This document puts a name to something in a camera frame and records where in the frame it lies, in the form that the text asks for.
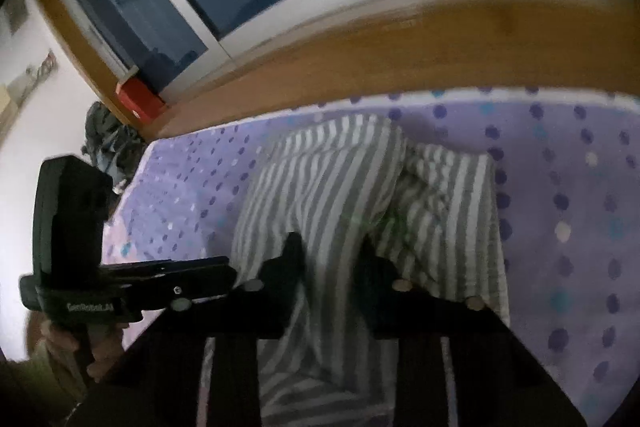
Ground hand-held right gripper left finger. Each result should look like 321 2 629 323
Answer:
65 232 306 427

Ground wooden window trim post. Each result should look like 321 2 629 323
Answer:
25 0 166 140

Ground dark teal bag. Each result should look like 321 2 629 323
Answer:
81 101 148 192

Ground person's left forearm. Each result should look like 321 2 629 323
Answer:
0 337 96 427

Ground wooden bed headboard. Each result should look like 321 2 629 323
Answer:
145 0 640 142

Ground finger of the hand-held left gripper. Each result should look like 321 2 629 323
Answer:
100 256 237 311

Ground purple dotted bed sheet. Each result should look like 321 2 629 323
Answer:
102 88 640 427

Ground person's left hand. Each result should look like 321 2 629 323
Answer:
40 319 128 383

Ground grey striped pants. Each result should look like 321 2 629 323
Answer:
230 113 511 427

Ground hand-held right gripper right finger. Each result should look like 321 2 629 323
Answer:
356 238 588 427

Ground red box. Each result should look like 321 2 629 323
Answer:
116 77 167 124

